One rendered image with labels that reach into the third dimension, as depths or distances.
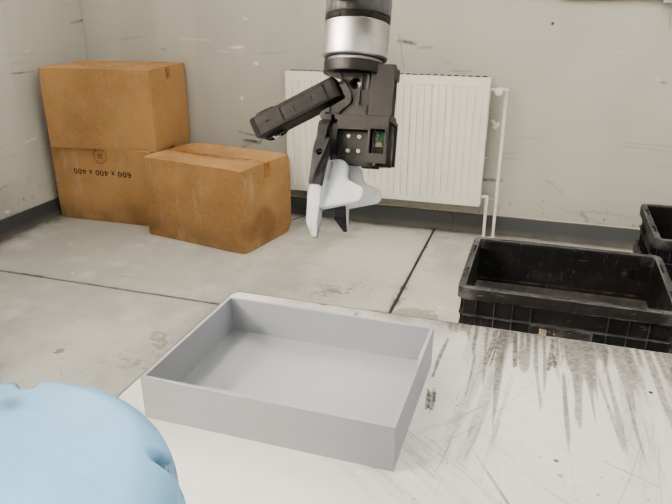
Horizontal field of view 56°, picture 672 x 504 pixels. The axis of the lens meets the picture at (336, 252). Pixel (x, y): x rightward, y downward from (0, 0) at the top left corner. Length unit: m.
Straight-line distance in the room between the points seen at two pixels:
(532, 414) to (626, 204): 2.61
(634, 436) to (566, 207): 2.60
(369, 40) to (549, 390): 0.44
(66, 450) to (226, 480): 0.37
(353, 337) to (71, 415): 0.55
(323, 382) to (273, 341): 0.11
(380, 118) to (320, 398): 0.31
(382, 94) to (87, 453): 0.55
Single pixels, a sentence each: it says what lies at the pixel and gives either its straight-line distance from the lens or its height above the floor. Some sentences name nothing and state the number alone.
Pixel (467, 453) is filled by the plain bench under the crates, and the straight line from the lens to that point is 0.66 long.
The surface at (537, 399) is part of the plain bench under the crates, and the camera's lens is 0.76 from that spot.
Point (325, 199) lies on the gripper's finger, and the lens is 0.68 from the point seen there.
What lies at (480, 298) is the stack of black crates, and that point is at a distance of 1.26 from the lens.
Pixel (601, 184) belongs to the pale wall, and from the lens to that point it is 3.25.
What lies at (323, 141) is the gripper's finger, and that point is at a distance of 0.70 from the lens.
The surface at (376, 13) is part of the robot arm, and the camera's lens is 0.74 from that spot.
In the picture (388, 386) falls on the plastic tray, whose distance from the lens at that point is 0.74.
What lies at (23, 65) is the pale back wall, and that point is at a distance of 3.65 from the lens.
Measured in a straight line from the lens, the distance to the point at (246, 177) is 2.91.
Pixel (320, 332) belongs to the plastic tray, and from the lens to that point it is 0.81.
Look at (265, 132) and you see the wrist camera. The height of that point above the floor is 0.97.
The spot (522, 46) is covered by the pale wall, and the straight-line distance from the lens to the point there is 3.15.
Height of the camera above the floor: 1.11
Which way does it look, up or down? 22 degrees down
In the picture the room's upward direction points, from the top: straight up
